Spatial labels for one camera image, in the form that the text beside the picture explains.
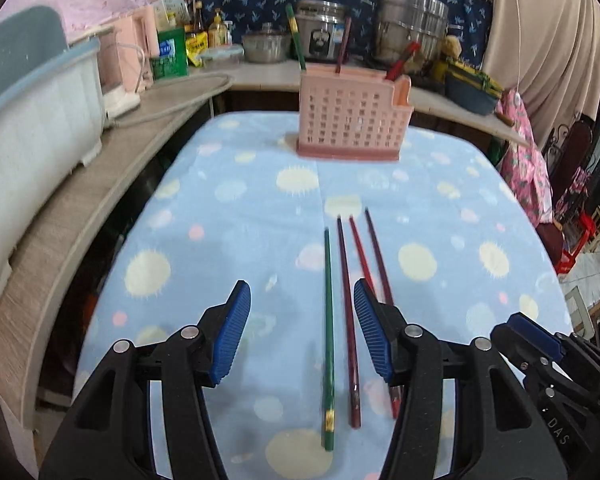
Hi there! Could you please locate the light blue planet tablecloth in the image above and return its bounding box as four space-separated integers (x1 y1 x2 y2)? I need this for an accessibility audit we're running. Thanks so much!
76 113 570 479

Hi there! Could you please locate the bright red chopstick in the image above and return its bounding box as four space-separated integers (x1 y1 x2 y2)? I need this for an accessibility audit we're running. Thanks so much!
349 216 401 418

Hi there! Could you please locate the maroon chopstick in basket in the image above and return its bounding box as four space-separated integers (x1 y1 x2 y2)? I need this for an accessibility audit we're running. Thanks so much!
335 16 352 74

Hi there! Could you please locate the wooden counter shelf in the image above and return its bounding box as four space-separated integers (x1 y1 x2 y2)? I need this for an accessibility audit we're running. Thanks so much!
0 56 530 430

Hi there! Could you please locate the dark maroon chopstick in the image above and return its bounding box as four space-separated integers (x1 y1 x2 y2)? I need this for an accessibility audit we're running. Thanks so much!
337 217 361 429

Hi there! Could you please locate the green box package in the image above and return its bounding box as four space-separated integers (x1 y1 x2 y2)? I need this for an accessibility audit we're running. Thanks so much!
150 28 188 80

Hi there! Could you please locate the yellow oil bottle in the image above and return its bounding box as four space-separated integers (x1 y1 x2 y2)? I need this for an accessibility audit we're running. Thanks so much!
208 8 230 48

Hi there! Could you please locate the pink floral garment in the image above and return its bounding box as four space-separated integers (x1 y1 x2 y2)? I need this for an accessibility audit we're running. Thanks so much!
496 89 553 228

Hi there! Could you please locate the silver rice cooker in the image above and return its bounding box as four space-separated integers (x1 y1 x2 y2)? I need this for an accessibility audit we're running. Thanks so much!
294 0 349 63

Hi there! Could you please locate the dark teal basin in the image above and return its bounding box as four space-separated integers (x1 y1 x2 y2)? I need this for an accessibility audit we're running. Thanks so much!
444 58 504 116

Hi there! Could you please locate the green chopstick in basket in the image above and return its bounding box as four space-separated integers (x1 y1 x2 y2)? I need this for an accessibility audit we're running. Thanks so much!
285 3 306 72

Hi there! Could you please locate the red chopstick in basket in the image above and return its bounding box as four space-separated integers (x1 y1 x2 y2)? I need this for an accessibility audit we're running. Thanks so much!
385 41 420 81

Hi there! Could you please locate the green chopstick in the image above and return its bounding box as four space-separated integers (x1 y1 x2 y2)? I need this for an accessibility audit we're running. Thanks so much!
323 229 336 453
285 3 306 72

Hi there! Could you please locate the pink electric kettle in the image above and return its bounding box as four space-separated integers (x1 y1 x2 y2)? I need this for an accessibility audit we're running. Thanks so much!
109 6 159 93

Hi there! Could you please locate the large stainless steamer pot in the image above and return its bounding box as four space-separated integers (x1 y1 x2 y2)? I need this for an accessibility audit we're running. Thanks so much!
373 0 450 65

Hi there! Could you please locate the beige curtain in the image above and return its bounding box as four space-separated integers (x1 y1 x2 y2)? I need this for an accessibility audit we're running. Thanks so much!
482 0 600 148

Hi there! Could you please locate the pink plastic utensil basket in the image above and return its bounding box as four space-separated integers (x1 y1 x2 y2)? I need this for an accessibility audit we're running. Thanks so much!
297 64 414 162

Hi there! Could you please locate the red plastic stool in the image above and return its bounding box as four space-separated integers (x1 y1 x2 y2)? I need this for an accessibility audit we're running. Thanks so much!
555 210 596 275

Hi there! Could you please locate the blue white dish rack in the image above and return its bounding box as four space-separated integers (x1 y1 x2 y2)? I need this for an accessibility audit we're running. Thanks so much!
0 6 105 298

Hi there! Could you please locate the dark red chopstick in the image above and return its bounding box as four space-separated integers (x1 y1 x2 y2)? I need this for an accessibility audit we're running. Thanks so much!
365 208 394 306

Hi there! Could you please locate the yellow packet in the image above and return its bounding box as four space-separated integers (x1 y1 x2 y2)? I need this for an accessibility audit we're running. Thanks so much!
185 32 209 67

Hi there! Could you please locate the clear food container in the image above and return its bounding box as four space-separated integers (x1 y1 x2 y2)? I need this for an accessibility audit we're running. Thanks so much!
200 44 245 70

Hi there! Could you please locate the small steel pot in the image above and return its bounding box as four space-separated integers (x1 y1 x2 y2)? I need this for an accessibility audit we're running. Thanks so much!
242 23 291 64

